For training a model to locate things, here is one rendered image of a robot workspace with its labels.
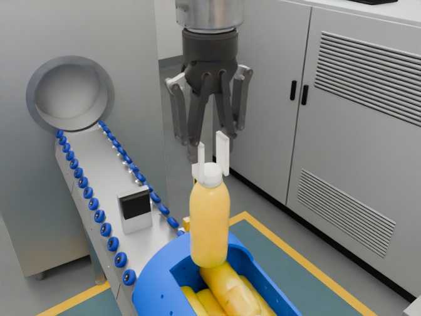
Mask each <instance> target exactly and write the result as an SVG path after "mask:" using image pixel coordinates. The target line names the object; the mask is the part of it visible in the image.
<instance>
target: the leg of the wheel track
mask: <svg viewBox="0 0 421 316"><path fill-rule="evenodd" d="M82 222H83V221H82ZM83 227H84V231H85V236H86V241H87V245H88V249H89V253H90V258H91V263H92V267H93V271H94V275H95V278H96V281H95V282H96V284H97V285H99V286H100V285H103V284H105V282H106V280H105V276H104V272H103V268H102V266H101V263H100V261H99V259H98V256H97V254H96V251H95V249H94V247H93V245H92V242H91V239H90V237H89V235H88V233H87V230H86V228H85V225H84V223H83Z"/></svg>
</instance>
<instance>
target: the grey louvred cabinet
mask: <svg viewBox="0 0 421 316"><path fill-rule="evenodd" d="M236 28H237V30H238V48H237V55H236V60H237V62H238V65H244V66H246V67H248V68H250V69H252V70H253V74H252V78H251V81H250V82H249V88H248V94H247V107H246V119H245V126H244V129H243V130H242V131H240V130H238V131H237V132H236V134H237V137H236V138H235V139H233V151H232V153H230V154H229V173H230V174H232V175H233V176H234V177H236V178H237V179H239V180H240V181H241V182H243V183H244V184H245V185H247V186H248V187H250V188H251V189H252V190H254V191H255V192H257V193H258V194H259V195H261V196H262V197H263V198H265V199H267V200H268V201H269V202H270V203H272V204H273V205H275V206H276V207H277V208H279V209H280V210H282V211H283V212H284V213H286V214H287V215H288V216H290V217H292V218H293V219H294V220H296V221H297V222H298V223H299V224H301V225H303V226H304V227H305V228H307V229H308V230H310V231H311V232H312V233H314V234H315V235H316V236H318V237H319V238H321V239H322V240H323V241H325V242H326V243H328V244H329V245H330V246H332V247H333V248H334V249H336V250H337V251H339V252H340V253H341V254H343V255H345V256H346V257H347V258H349V259H350V260H351V261H352V262H354V263H356V264H357V265H358V266H360V267H361V268H362V269H364V270H365V271H367V272H368V273H369V274H371V275H372V276H374V277H375V278H376V279H378V280H379V281H381V282H382V283H383V284H385V285H386V286H387V287H389V288H390V289H392V290H393V291H394V292H396V293H397V294H399V295H400V296H401V297H403V298H404V299H406V300H407V301H408V302H410V303H412V302H414V301H415V300H416V299H417V298H418V297H419V296H420V295H421V0H398V2H394V3H385V4H377V5H369V4H363V3H357V2H353V1H347V0H245V6H244V22H243V23H242V24H241V25H240V26H238V27H236Z"/></svg>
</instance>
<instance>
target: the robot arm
mask: <svg viewBox="0 0 421 316"><path fill-rule="evenodd" d="M244 6H245V0H175V13H176V22H177V24H178V25H179V26H181V27H184V29H183V30H182V49H183V57H184V64H183V67H182V69H181V74H179V75H177V76H176V77H175V78H173V79H171V78H166V79H165V81H164V84H165V86H166V88H167V90H168V92H169V94H170V104H171V110H172V120H173V126H174V137H175V138H176V139H177V140H178V141H179V142H180V143H181V144H182V145H183V146H187V158H188V160H189V161H190V162H191V164H192V176H193V177H194V178H195V179H196V180H197V181H198V182H199V183H200V184H203V183H204V144H203V143H202V142H200V137H201V132H202V124H203V120H204V112H205V105H206V104H207V103H208V101H209V95H212V94H214V95H215V100H216V106H217V113H218V117H219V124H220V128H221V130H222V132H221V131H217V132H216V164H219V165H220V166H221V167H222V173H223V175H225V176H228V175H229V154H230V153H232V151H233V139H235V138H236V137H237V134H236V132H237V131H238V130H240V131H242V130H243V129H244V126H245V119H246V107H247V94H248V88H249V82H250V81H251V78H252V74H253V70H252V69H250V68H248V67H246V66H244V65H238V62H237V60H236V55H237V48H238V30H237V28H236V27H238V26H240V25H241V24H242V23H243V22H244ZM233 77H234V81H233V88H232V103H231V102H230V97H231V91H230V86H229V83H230V82H231V80H232V78H233ZM185 82H187V83H188V84H189V85H190V108H189V116H188V121H187V115H186V107H185V98H184V94H183V92H185V86H184V85H185Z"/></svg>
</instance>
